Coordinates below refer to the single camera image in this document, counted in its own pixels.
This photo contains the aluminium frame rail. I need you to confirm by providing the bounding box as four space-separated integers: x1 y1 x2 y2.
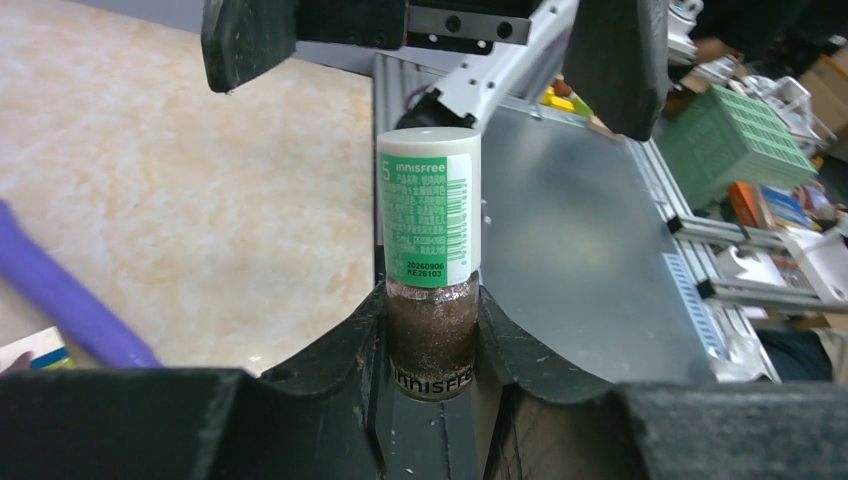
625 135 848 316

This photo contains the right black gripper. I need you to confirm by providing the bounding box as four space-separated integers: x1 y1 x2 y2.
200 0 540 93

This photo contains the nail polish bottle grey cap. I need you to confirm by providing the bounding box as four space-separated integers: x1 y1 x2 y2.
376 127 482 403

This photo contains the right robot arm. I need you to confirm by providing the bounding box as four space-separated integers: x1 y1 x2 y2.
200 1 670 141

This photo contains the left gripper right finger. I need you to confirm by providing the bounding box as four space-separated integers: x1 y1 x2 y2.
472 291 847 479

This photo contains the purple toy microphone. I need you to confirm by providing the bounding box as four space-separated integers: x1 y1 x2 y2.
1 201 164 368

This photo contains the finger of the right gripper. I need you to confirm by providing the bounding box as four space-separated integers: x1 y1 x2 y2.
563 0 671 141

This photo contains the mannequin hand with painted nails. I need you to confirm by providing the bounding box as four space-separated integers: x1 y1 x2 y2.
1 352 33 375

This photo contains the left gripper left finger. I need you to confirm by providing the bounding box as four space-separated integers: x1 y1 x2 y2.
1 285 392 479

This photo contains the green slatted crate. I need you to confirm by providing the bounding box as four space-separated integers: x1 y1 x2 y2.
655 87 816 208

